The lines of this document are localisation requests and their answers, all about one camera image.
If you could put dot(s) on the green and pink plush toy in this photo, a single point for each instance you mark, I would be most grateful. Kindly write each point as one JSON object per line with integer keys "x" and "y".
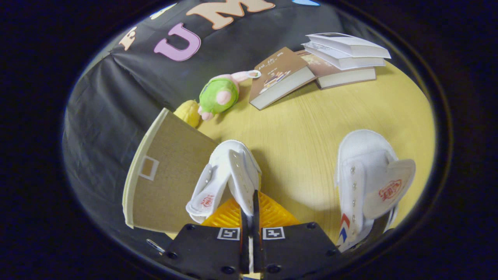
{"x": 218, "y": 95}

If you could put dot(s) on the white book with grey print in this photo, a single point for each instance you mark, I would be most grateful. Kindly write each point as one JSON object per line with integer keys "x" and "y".
{"x": 350, "y": 60}

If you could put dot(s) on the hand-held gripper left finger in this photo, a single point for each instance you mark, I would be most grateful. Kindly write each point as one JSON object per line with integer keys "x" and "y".
{"x": 210, "y": 249}

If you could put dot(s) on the black backdrop cloth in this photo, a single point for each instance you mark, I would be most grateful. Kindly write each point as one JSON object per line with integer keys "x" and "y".
{"x": 128, "y": 89}

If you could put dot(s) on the brown cover book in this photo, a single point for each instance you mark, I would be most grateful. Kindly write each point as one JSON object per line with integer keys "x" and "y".
{"x": 278, "y": 76}

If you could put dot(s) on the beige fabric storage box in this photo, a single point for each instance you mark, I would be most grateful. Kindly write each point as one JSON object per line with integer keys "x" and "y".
{"x": 175, "y": 182}

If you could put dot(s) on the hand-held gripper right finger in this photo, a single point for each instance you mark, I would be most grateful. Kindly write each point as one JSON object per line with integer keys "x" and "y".
{"x": 295, "y": 249}

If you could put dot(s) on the brown book under white books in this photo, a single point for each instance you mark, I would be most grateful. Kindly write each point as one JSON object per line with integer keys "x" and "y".
{"x": 342, "y": 76}

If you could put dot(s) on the yellow plush toy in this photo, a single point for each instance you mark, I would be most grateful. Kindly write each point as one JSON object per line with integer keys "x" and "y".
{"x": 188, "y": 112}

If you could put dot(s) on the white shoe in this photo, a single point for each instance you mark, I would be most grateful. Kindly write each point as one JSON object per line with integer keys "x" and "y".
{"x": 233, "y": 167}
{"x": 365, "y": 171}

